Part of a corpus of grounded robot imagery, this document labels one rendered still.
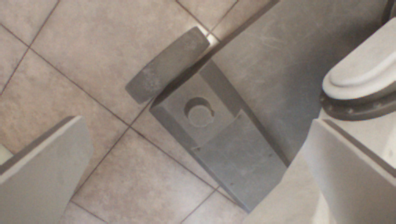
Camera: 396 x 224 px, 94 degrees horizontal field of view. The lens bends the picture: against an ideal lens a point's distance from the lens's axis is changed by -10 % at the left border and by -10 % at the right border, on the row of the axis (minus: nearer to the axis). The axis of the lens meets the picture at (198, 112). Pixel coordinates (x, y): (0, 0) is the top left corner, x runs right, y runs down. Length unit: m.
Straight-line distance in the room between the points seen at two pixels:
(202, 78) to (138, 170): 0.40
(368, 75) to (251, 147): 0.23
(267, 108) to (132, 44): 0.36
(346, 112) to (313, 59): 0.16
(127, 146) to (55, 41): 0.34
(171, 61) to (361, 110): 0.28
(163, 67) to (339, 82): 0.27
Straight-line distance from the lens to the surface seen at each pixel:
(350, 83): 0.34
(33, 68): 0.68
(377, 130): 0.32
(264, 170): 0.46
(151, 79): 0.36
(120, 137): 0.62
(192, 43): 0.37
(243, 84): 0.40
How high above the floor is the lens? 0.55
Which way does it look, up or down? 73 degrees down
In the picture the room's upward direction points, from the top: 164 degrees clockwise
